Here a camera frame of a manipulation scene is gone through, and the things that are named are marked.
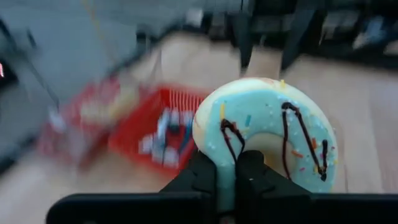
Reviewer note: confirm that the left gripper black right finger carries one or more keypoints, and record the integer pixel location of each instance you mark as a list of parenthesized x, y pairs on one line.
[(252, 180)]

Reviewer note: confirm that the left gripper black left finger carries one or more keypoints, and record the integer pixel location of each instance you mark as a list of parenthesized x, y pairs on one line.
[(205, 180)]

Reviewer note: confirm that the small battery bottom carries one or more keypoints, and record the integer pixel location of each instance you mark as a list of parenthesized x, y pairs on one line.
[(171, 157)]

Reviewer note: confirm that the mint frosted toy donut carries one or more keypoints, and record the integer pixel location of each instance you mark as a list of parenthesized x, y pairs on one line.
[(264, 109)]

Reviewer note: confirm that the red snack packet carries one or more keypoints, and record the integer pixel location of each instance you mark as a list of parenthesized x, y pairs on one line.
[(93, 109)]

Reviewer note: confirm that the red plastic basket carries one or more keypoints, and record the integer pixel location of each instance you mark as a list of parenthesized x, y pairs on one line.
[(136, 127)]

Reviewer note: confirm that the black metal table frame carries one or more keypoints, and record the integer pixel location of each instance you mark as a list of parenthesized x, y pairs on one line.
[(292, 40)]

